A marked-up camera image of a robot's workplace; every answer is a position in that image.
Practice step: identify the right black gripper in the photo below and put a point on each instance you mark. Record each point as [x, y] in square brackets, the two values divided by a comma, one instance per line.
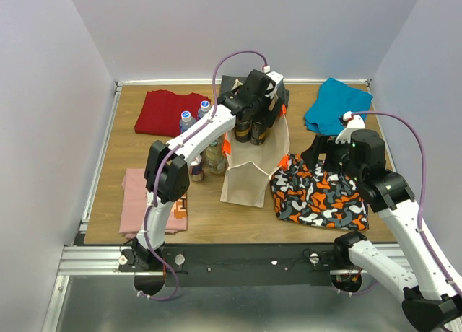
[323, 143]

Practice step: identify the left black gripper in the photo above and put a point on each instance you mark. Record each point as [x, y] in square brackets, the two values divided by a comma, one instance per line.
[267, 117]

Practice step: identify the silver can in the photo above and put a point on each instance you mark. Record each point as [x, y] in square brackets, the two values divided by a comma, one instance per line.
[242, 131]
[258, 133]

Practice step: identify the blue cap bottle front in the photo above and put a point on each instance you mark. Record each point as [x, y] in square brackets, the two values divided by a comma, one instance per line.
[204, 108]

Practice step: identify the beige canvas tote bag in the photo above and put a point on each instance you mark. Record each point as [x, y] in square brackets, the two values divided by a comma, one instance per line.
[250, 167]

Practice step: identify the blue cap water bottle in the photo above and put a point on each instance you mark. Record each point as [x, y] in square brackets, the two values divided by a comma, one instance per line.
[186, 121]

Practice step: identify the red top can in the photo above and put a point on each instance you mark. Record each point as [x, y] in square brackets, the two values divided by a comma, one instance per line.
[196, 169]

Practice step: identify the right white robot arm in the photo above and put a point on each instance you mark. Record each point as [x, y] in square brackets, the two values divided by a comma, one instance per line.
[430, 290]

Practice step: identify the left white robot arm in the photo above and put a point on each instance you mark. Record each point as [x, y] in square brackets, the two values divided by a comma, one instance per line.
[167, 169]

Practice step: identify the folded dark grey garment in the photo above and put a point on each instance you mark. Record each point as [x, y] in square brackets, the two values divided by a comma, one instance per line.
[230, 83]

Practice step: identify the orange camouflage folded garment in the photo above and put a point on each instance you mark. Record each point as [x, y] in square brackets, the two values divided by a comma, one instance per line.
[316, 197]

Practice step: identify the folded teal shirt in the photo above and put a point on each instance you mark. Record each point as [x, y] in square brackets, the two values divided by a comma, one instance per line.
[335, 99]

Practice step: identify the folded red shirt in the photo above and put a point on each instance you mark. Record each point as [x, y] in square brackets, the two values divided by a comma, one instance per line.
[161, 112]

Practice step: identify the folded pink graphic shirt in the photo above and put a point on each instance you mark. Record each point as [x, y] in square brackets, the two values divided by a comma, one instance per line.
[135, 200]

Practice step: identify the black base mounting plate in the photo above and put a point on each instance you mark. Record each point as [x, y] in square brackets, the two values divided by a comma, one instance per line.
[245, 264]

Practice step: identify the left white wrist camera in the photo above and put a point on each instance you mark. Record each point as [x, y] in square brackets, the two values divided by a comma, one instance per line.
[276, 80]

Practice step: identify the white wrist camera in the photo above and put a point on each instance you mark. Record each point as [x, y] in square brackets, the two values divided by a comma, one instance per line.
[276, 80]
[351, 123]

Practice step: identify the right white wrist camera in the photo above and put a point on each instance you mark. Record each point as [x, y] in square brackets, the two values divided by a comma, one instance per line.
[351, 123]

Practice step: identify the aluminium table frame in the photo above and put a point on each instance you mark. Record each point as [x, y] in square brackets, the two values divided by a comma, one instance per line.
[95, 296]

